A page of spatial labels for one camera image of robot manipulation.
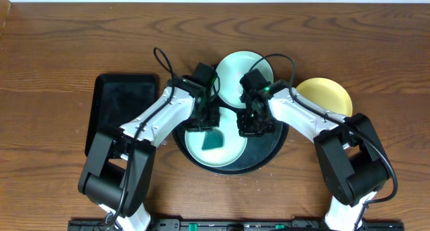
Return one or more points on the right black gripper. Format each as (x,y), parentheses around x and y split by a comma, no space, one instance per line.
(244,130)

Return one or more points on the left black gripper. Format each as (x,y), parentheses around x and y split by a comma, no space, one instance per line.
(204,123)

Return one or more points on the green yellow sponge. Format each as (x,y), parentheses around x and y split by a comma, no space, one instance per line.
(213,139)

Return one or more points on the light green plate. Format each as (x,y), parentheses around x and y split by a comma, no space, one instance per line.
(230,150)
(231,69)

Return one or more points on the yellow plate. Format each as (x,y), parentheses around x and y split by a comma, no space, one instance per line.
(327,94)

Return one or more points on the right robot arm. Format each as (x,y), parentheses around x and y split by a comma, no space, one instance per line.
(353,163)

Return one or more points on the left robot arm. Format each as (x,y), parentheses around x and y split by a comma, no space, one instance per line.
(127,124)

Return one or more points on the round black tray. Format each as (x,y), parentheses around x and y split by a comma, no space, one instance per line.
(258,151)

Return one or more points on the rectangular black tray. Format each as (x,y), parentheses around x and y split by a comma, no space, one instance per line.
(118,99)

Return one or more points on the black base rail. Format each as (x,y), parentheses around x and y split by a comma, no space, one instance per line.
(178,225)

